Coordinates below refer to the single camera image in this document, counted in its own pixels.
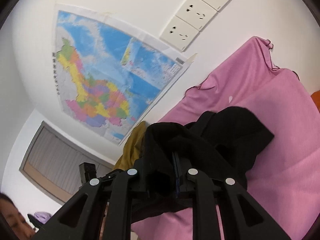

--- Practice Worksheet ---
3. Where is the black coat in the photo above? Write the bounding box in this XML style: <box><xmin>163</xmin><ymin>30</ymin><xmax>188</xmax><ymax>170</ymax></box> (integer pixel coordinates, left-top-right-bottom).
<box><xmin>132</xmin><ymin>106</ymin><xmax>274</xmax><ymax>223</ymax></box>

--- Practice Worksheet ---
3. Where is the grey wardrobe door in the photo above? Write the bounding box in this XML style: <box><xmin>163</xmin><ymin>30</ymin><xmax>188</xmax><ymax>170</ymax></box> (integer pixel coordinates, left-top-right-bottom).
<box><xmin>19</xmin><ymin>121</ymin><xmax>113</xmax><ymax>205</ymax></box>

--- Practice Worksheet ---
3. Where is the white wall socket panel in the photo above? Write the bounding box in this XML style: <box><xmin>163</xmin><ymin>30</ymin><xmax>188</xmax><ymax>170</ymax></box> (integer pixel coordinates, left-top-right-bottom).
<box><xmin>160</xmin><ymin>0</ymin><xmax>231</xmax><ymax>51</ymax></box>

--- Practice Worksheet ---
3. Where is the person's face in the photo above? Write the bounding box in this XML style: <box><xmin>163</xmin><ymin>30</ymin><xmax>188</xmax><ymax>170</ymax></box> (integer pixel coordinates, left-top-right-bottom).
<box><xmin>1</xmin><ymin>193</ymin><xmax>35</xmax><ymax>240</ymax></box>

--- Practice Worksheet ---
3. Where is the mustard and cream coat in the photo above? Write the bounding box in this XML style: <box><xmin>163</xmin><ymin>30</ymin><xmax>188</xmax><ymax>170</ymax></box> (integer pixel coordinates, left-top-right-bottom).
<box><xmin>112</xmin><ymin>121</ymin><xmax>147</xmax><ymax>171</ymax></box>

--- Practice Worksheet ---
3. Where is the pink bed sheet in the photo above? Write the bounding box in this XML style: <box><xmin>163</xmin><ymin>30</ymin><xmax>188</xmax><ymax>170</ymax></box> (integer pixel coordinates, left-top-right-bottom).
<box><xmin>131</xmin><ymin>37</ymin><xmax>319</xmax><ymax>239</ymax></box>

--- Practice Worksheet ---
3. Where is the colourful wall map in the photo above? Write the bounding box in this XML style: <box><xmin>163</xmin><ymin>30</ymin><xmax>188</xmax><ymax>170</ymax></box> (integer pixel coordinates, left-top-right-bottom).
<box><xmin>52</xmin><ymin>4</ymin><xmax>192</xmax><ymax>145</ymax></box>

